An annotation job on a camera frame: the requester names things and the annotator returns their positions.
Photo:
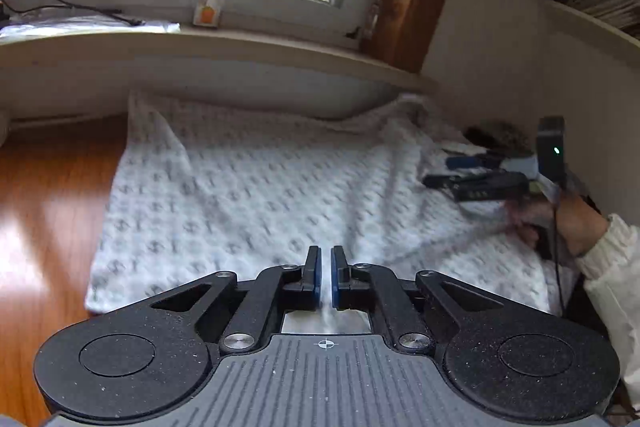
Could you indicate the person's right hand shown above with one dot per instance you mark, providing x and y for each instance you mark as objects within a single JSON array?
[{"x": 575, "y": 222}]

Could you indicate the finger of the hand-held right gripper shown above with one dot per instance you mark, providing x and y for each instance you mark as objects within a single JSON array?
[
  {"x": 475, "y": 189},
  {"x": 467, "y": 162}
]

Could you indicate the cream window sill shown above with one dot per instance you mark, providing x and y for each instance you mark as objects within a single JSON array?
[{"x": 200, "y": 49}]

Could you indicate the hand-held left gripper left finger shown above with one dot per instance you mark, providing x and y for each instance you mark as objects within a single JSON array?
[{"x": 317, "y": 292}]

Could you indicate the clear plastic bag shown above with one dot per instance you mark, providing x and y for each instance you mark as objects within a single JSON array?
[{"x": 100, "y": 27}]

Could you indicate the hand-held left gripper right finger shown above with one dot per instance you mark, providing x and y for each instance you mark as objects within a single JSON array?
[{"x": 334, "y": 292}]

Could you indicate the white patterned garment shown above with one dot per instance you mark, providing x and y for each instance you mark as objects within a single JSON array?
[{"x": 250, "y": 197}]

